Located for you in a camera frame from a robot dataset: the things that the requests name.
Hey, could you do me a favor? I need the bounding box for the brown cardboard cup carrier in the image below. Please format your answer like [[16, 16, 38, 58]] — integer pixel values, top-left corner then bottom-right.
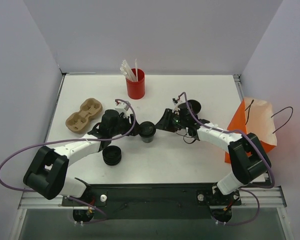
[[65, 98, 103, 134]]

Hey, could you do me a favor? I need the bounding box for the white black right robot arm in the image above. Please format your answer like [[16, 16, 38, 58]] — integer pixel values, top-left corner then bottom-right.
[[155, 102, 271, 204]]

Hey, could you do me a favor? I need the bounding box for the aluminium frame rail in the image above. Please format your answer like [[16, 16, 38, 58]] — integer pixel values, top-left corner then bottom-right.
[[18, 187, 287, 210]]

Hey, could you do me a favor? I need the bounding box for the black cup lid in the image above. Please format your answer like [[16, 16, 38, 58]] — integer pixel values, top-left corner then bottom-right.
[[139, 121, 156, 138]]

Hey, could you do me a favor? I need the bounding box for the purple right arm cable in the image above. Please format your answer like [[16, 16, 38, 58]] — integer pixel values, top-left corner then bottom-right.
[[178, 91, 276, 226]]

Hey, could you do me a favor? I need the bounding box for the white wrapped straw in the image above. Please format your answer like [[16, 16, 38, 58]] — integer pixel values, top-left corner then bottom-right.
[[134, 59, 139, 82]]

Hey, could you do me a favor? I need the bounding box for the red cylindrical straw holder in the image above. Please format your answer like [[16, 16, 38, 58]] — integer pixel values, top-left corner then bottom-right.
[[125, 68, 146, 100]]

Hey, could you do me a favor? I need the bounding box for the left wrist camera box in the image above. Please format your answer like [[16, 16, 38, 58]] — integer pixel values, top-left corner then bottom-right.
[[114, 100, 130, 115]]

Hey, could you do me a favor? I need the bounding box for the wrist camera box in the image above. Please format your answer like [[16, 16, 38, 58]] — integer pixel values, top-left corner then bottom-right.
[[172, 98, 183, 113], [114, 100, 130, 115]]

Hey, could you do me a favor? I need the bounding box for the orange paper bag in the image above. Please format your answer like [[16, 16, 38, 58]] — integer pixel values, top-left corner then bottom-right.
[[227, 97, 278, 153]]

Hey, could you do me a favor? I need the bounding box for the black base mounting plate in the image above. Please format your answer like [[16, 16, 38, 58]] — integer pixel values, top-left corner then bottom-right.
[[62, 183, 241, 221]]

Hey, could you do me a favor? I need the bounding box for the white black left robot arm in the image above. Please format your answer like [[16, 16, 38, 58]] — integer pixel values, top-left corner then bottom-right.
[[23, 109, 139, 206]]

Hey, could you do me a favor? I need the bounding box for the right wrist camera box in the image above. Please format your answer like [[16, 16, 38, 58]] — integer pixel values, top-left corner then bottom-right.
[[172, 98, 183, 113]]

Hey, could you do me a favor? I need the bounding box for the black paper coffee cup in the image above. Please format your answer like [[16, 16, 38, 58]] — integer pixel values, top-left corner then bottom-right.
[[141, 135, 154, 143]]

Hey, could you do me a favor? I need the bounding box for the stack of black lids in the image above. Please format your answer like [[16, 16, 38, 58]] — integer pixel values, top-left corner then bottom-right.
[[102, 145, 122, 166]]

